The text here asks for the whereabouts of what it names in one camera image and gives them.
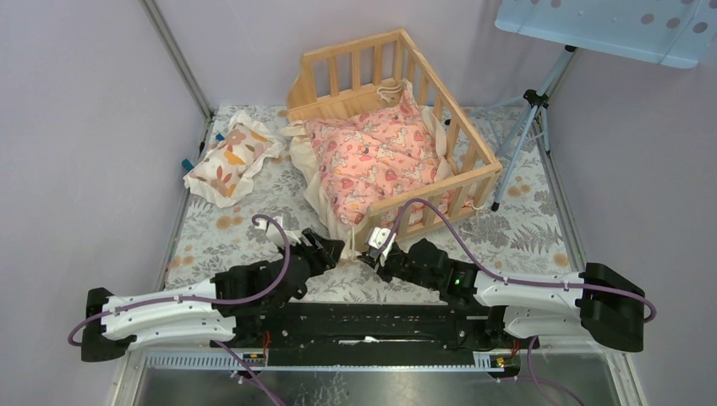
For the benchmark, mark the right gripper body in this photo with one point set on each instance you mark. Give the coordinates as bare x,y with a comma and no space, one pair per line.
396,264

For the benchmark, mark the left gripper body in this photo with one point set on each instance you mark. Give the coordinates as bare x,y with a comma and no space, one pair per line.
320,260

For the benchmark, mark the pink patterned bed cushion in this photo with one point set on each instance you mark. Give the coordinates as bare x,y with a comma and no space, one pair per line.
352,163

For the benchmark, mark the wooden pet bed frame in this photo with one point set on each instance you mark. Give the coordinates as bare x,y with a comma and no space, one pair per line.
341,81

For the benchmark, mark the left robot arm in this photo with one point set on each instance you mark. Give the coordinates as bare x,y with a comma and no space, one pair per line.
115,325

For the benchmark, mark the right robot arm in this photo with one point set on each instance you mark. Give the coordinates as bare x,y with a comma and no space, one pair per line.
597,302

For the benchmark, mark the floral table mat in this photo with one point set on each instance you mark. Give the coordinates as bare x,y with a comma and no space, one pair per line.
524,235

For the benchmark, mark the floral small pillow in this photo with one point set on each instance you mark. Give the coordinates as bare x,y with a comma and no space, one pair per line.
250,142

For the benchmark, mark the blue toy item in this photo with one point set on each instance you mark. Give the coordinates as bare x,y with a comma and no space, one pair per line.
213,157

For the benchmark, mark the black tripod stand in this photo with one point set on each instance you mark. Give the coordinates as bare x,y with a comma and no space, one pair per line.
532,124

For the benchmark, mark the grey diagonal pole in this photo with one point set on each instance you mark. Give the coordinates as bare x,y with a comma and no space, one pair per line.
181,64

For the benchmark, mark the light blue perforated panel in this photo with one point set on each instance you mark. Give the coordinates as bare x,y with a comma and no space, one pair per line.
672,33

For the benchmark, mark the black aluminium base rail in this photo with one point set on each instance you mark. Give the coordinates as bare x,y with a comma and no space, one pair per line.
371,335

